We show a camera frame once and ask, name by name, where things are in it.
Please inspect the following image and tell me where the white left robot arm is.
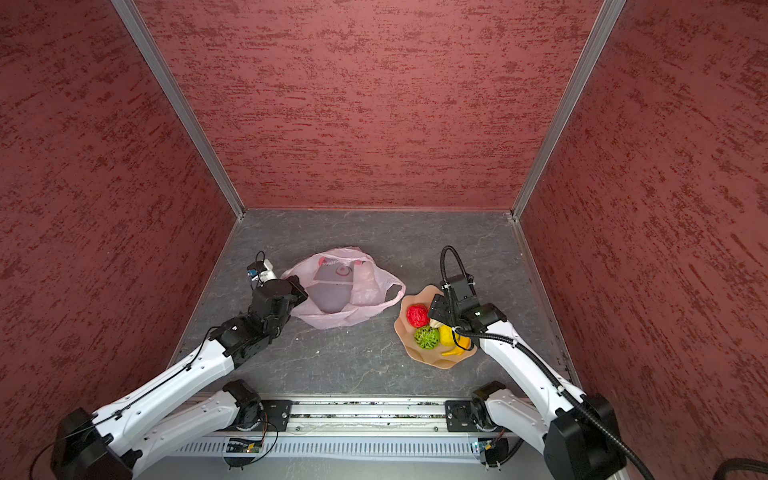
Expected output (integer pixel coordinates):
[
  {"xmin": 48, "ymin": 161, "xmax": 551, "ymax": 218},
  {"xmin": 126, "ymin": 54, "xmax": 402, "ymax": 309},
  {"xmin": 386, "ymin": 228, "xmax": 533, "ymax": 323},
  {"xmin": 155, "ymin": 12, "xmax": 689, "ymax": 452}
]
[{"xmin": 50, "ymin": 276, "xmax": 308, "ymax": 479}]

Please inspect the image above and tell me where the yellow fake lemon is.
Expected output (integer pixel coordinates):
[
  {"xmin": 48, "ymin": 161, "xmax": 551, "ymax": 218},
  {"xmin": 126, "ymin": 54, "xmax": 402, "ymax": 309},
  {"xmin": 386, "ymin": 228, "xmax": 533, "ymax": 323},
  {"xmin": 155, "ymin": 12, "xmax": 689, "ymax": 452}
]
[{"xmin": 438, "ymin": 325, "xmax": 459, "ymax": 348}]

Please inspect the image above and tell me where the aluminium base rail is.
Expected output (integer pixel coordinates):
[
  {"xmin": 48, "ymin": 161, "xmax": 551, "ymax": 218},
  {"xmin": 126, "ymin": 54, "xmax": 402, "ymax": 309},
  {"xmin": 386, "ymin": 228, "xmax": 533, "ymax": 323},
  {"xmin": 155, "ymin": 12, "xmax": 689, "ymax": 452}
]
[{"xmin": 119, "ymin": 392, "xmax": 631, "ymax": 480}]

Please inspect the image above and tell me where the green fake fruit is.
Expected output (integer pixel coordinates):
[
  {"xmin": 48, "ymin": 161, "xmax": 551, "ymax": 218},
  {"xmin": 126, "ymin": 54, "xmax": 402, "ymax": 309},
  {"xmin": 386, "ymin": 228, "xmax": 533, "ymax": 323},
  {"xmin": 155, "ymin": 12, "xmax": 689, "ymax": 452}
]
[{"xmin": 413, "ymin": 326, "xmax": 440, "ymax": 350}]

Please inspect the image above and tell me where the right aluminium corner post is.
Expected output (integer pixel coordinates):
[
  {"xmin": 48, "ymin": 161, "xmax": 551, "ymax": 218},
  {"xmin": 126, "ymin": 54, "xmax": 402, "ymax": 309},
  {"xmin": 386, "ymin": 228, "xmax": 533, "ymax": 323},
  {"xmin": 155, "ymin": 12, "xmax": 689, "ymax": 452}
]
[{"xmin": 511, "ymin": 0, "xmax": 626, "ymax": 222}]

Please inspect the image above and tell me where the yellow fake banana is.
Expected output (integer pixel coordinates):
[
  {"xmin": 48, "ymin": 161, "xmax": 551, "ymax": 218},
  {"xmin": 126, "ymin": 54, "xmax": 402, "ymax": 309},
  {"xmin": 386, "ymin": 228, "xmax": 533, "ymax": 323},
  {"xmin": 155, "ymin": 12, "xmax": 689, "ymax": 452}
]
[{"xmin": 440, "ymin": 336, "xmax": 472, "ymax": 357}]

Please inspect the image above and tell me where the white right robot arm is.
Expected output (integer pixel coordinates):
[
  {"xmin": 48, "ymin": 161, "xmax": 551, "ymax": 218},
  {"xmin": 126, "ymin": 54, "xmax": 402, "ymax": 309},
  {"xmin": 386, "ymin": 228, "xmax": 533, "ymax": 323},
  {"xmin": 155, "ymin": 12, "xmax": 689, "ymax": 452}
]
[{"xmin": 430, "ymin": 275, "xmax": 628, "ymax": 479}]

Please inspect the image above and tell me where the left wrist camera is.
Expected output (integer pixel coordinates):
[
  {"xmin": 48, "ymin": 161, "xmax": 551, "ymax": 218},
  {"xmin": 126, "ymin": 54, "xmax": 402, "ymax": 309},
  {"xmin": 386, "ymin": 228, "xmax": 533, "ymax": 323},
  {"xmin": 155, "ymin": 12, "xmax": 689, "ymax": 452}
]
[{"xmin": 247, "ymin": 259, "xmax": 277, "ymax": 290}]

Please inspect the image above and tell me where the red fake fruit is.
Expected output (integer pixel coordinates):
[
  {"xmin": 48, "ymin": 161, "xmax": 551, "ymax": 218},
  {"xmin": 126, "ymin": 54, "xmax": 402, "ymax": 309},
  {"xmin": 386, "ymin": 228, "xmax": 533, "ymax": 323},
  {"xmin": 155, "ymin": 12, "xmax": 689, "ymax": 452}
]
[{"xmin": 406, "ymin": 304, "xmax": 430, "ymax": 329}]

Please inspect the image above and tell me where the pink wavy bowl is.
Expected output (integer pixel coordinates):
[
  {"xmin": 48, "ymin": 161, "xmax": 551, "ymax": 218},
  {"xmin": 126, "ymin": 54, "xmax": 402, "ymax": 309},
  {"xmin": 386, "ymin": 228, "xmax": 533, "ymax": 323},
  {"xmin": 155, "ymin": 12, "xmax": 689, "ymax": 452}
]
[{"xmin": 394, "ymin": 285, "xmax": 478, "ymax": 370}]

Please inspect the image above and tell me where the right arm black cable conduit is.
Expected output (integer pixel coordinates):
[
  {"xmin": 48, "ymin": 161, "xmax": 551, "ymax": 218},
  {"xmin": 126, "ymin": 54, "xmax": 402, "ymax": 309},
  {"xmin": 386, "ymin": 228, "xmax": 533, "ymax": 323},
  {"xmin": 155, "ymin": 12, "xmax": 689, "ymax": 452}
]
[{"xmin": 439, "ymin": 244, "xmax": 658, "ymax": 480}]

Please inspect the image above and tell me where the pink plastic bag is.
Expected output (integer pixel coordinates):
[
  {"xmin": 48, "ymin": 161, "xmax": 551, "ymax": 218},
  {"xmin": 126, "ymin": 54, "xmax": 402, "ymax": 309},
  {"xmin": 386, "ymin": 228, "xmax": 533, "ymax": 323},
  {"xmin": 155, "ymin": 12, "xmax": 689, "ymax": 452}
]
[{"xmin": 282, "ymin": 247, "xmax": 406, "ymax": 330}]

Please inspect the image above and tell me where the aluminium corner post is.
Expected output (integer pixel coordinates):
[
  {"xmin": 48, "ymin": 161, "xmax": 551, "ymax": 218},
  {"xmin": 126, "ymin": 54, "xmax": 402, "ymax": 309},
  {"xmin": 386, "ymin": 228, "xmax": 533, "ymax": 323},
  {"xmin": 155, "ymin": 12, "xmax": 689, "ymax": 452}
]
[
  {"xmin": 511, "ymin": 0, "xmax": 626, "ymax": 222},
  {"xmin": 110, "ymin": 0, "xmax": 247, "ymax": 221}
]

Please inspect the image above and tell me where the left aluminium corner post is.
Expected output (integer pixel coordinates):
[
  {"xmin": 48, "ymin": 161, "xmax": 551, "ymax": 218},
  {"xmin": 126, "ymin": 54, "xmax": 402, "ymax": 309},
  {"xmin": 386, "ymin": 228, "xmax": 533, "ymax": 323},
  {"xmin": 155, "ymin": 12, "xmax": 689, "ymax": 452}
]
[{"xmin": 110, "ymin": 0, "xmax": 247, "ymax": 221}]

